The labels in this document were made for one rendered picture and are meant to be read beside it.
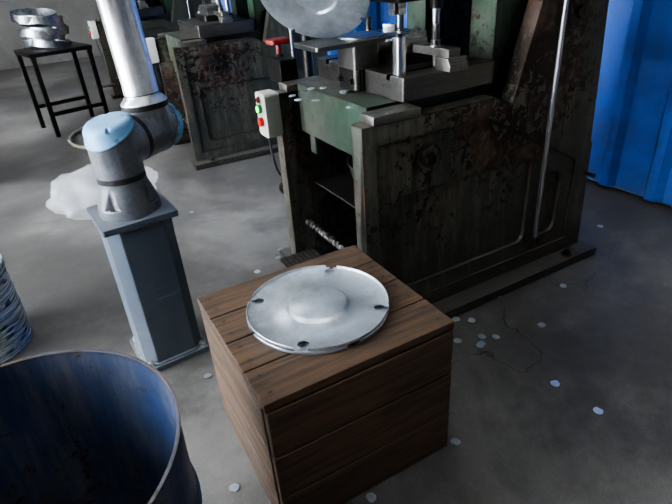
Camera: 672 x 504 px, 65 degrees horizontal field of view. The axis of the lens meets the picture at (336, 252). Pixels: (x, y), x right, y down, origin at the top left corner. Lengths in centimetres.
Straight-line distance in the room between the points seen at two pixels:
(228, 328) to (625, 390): 98
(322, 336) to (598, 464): 67
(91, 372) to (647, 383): 126
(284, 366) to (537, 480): 60
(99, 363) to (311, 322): 38
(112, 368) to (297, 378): 30
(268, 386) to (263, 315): 19
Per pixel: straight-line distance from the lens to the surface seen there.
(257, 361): 99
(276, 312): 108
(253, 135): 312
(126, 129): 134
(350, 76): 151
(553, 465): 130
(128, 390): 92
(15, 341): 186
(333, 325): 102
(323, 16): 150
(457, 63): 142
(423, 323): 104
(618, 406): 147
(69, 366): 94
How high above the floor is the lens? 98
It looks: 30 degrees down
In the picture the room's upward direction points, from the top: 4 degrees counter-clockwise
